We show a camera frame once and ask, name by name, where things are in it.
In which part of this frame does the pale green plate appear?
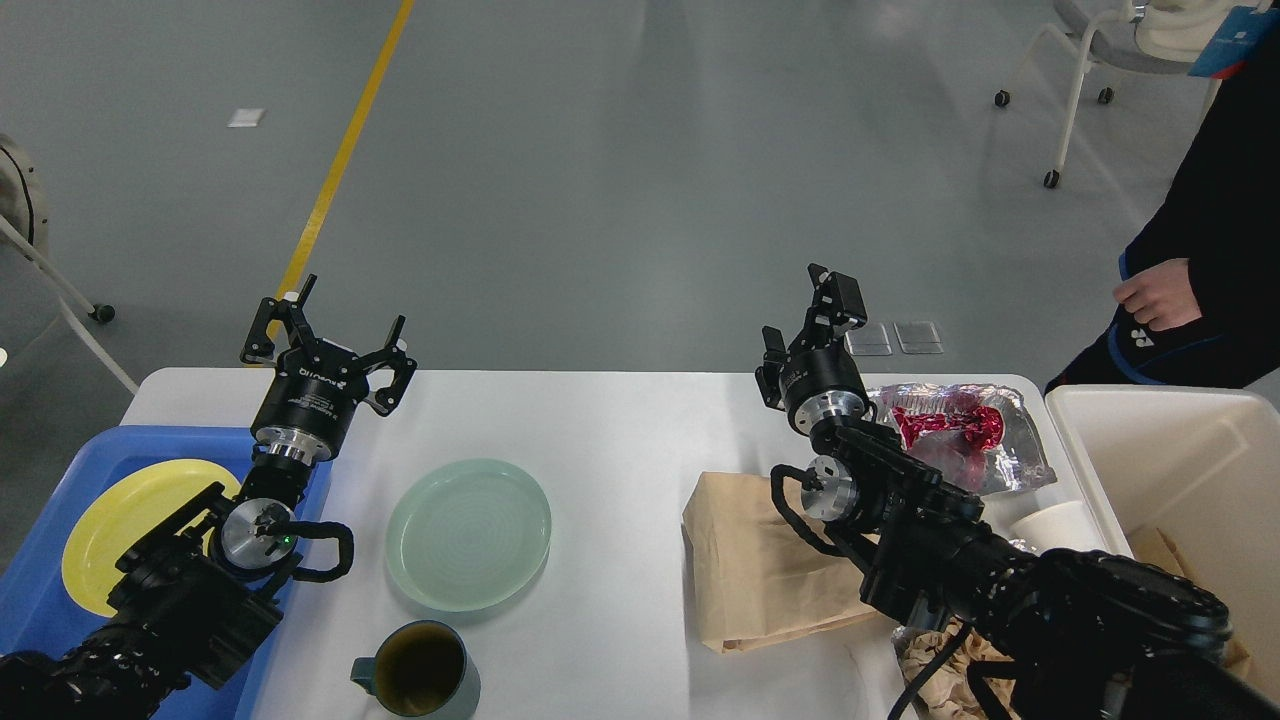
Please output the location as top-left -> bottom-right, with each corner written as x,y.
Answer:
384,457 -> 553,612

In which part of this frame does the white rolling chair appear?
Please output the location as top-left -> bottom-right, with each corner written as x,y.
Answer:
993,1 -> 1274,190

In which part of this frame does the floor outlet plate right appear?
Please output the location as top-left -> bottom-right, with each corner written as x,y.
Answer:
893,322 -> 945,355

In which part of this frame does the white paper cup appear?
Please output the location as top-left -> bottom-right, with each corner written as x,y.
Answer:
1010,500 -> 1107,553

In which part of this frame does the floor outlet plate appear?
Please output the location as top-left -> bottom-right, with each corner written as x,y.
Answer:
844,322 -> 893,357
893,322 -> 945,355

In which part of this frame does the person's hand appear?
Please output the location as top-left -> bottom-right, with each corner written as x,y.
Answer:
1114,258 -> 1204,332

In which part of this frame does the brown paper bag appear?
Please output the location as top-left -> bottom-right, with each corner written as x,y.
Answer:
682,471 -> 878,653

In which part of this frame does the floor outlet plate left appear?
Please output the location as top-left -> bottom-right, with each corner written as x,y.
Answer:
844,322 -> 893,357

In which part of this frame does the yellow plate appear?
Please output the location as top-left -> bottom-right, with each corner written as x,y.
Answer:
60,459 -> 241,618

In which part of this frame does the silver red foil wrapper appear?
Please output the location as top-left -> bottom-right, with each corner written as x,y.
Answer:
869,383 -> 1057,496

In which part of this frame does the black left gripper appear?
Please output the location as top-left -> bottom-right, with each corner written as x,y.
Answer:
239,274 -> 417,462

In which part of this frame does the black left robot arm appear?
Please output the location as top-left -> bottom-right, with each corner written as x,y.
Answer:
3,275 -> 417,719

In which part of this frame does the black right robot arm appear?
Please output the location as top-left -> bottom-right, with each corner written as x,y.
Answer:
755,263 -> 1277,719

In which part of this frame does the grey chair at left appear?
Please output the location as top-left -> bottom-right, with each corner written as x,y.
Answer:
1,135 -> 140,395

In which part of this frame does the person in black clothes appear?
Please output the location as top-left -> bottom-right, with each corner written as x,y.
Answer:
1047,29 -> 1279,389

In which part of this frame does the blue plastic tray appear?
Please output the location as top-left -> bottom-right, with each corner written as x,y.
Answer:
1,425 -> 332,719

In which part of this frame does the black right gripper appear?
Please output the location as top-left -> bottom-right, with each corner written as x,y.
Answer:
755,263 -> 870,436

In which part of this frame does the teal mug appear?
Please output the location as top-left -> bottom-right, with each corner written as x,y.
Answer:
349,620 -> 483,719

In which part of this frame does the white plastic bin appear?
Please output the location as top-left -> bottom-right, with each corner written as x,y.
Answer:
1046,386 -> 1279,698

